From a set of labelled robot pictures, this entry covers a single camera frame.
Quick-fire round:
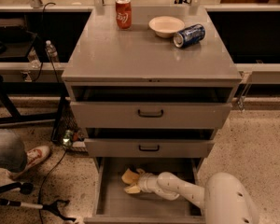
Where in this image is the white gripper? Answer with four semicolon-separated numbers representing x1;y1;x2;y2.
124;168;160;194

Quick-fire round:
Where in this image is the yellow sponge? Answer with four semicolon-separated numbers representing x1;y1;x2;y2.
121;169;140;185

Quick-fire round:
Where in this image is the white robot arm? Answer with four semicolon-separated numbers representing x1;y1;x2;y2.
121;169;259;224

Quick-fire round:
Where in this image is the grey bottom drawer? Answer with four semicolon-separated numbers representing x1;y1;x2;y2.
84;157;206;224

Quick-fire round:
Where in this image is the grey drawer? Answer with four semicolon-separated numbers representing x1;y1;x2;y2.
84;157;206;224
71;86;231;129
85;129;214;158

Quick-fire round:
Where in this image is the grey middle drawer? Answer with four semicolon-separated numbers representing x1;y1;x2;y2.
85;129;214;158

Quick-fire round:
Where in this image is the grey top drawer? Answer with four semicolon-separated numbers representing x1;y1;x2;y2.
71;86;231;129

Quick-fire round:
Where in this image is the grey drawer cabinet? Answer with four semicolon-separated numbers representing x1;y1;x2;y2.
61;5;243;224

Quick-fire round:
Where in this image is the green glass bottle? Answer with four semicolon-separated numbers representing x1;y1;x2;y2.
63;130;74;147

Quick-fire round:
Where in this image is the white red sneaker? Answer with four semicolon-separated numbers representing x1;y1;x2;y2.
7;146;50;180

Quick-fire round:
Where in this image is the black white grabber tool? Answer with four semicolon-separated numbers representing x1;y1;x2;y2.
0;182;76;222

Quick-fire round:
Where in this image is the blue jeans leg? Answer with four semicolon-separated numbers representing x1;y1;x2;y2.
0;129;27;173

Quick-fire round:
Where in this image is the clear water bottle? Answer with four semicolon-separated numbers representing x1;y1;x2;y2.
46;40;60;63

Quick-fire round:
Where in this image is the white bowl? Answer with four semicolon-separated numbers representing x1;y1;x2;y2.
148;16;185;38

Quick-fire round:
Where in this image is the blue soda can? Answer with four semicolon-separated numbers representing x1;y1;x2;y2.
174;24;205;48

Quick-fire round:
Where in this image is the red soda can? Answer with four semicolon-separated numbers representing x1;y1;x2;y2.
116;0;132;29

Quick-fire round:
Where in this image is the black floor cable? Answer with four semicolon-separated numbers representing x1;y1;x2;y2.
36;149;68;224

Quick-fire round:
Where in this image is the black table frame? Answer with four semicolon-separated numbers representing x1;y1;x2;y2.
0;76;67;143

